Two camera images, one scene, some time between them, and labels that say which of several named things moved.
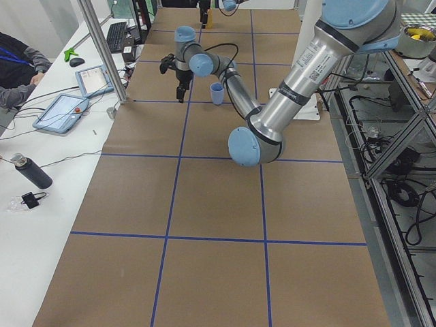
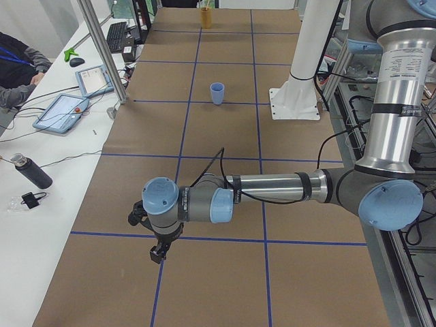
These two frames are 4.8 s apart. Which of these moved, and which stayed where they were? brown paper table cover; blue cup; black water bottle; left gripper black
Moved: left gripper black
Stayed: brown paper table cover; black water bottle; blue cup
